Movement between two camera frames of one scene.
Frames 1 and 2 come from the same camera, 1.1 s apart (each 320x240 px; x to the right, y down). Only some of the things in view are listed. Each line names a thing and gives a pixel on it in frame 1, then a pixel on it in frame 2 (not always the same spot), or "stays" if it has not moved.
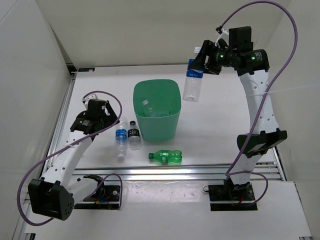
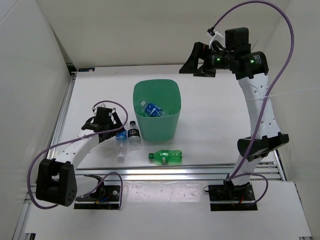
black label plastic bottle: x=134 y=138 stays
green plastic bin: x=165 y=94 stays
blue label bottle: x=192 y=85 → x=152 y=110
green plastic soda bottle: x=167 y=156 stays
